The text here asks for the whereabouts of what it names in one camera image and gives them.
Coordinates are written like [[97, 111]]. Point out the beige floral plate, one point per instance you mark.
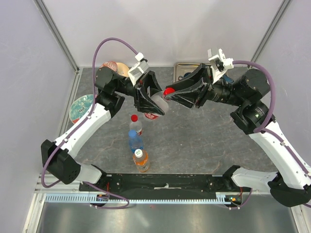
[[122, 69]]

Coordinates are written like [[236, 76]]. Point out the blue water bottle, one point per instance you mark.
[[135, 141]]

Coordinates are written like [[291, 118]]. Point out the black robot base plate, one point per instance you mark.
[[167, 186]]

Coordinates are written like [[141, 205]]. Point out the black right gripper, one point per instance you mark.
[[196, 94]]

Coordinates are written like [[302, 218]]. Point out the clear bottle red label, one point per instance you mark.
[[161, 102]]

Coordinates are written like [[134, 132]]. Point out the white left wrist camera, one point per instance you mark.
[[138, 69]]

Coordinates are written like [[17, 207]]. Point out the blue star-shaped dish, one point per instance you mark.
[[227, 79]]

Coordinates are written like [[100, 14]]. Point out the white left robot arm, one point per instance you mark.
[[58, 156]]

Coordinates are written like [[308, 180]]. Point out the red patterned bowl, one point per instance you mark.
[[110, 64]]

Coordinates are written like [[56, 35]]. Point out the clear bottle red cap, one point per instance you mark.
[[135, 124]]

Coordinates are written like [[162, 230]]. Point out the orange drink bottle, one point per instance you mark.
[[141, 160]]

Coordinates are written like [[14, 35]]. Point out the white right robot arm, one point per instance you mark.
[[290, 185]]

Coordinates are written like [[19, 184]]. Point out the blue ceramic cup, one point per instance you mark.
[[183, 76]]

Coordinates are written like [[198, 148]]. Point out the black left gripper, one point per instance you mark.
[[142, 101]]

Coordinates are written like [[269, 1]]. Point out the silver metal tray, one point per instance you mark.
[[182, 68]]

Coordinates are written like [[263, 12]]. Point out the teal red floral plate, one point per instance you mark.
[[80, 107]]

